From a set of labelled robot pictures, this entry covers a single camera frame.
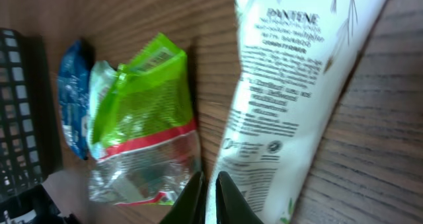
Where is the blue snack bar wrapper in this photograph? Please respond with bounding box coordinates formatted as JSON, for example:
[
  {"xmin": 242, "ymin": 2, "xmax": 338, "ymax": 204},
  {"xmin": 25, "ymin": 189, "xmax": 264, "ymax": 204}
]
[{"xmin": 57, "ymin": 40, "xmax": 93, "ymax": 160}]

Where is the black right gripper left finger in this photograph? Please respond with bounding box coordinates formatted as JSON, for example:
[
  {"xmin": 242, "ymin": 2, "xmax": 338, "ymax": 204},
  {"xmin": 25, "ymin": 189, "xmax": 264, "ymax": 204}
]
[{"xmin": 159, "ymin": 172, "xmax": 206, "ymax": 224}]

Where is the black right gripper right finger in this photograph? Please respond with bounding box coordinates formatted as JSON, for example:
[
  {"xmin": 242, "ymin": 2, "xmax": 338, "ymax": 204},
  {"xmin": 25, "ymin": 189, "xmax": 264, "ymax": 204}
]
[{"xmin": 215, "ymin": 171, "xmax": 263, "ymax": 224}]

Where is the green clear snack bag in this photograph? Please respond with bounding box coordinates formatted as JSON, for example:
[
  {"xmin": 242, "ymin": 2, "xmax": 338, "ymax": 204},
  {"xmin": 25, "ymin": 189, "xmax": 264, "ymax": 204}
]
[{"xmin": 89, "ymin": 34, "xmax": 201, "ymax": 205}]

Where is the teal white snack packet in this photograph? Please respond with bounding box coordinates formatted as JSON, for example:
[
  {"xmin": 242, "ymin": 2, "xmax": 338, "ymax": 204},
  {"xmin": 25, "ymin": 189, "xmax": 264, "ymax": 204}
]
[{"xmin": 86, "ymin": 61, "xmax": 116, "ymax": 161}]

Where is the white conditioner tube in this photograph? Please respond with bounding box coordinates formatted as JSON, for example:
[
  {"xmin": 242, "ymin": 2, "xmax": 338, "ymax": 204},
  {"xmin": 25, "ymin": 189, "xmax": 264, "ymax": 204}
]
[{"xmin": 211, "ymin": 0, "xmax": 386, "ymax": 223}]

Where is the grey plastic mesh basket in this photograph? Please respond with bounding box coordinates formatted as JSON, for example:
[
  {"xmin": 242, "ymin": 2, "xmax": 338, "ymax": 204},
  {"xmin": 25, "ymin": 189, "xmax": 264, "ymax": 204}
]
[{"xmin": 1, "ymin": 28, "xmax": 61, "ymax": 223}]

